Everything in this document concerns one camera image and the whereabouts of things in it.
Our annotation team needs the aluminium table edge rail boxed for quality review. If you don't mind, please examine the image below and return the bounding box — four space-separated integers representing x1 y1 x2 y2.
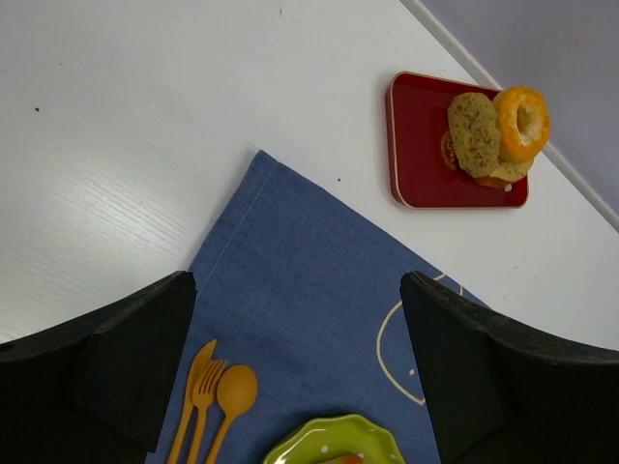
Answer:
404 1 618 225

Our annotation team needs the green dotted plate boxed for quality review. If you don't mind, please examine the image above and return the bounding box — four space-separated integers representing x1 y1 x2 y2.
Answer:
262 414 405 464

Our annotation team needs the red rectangular tray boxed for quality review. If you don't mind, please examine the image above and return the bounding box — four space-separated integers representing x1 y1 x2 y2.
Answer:
385 72 529 209

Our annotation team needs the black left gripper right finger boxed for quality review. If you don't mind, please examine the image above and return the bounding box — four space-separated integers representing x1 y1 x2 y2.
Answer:
400 272 618 463

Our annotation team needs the blue fish placemat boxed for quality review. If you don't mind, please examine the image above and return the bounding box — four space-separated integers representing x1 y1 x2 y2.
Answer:
147 152 462 463

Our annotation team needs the green speckled bread slice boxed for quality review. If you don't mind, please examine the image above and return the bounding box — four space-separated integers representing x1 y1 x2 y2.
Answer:
448 92 501 178

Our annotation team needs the orange plastic knife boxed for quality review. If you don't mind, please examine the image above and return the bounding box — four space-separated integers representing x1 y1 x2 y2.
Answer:
166 339 217 464

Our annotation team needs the orange plastic fork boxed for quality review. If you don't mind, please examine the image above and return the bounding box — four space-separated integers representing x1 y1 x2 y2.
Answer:
187 360 227 464

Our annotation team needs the pale croissant ring bread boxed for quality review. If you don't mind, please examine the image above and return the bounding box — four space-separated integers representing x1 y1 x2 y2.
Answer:
324 454 365 464

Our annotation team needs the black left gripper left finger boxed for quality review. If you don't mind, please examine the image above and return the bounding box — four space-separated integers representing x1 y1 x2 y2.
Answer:
1 272 196 463

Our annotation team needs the orange plastic spoon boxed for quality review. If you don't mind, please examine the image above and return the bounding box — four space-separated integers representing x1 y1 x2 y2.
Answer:
205 364 258 464

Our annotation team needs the orange glazed donut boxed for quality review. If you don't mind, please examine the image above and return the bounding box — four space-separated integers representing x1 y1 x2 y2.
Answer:
493 86 551 162

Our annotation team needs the lower speckled bread slice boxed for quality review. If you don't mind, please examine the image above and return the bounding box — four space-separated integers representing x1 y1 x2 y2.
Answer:
475 158 534 189

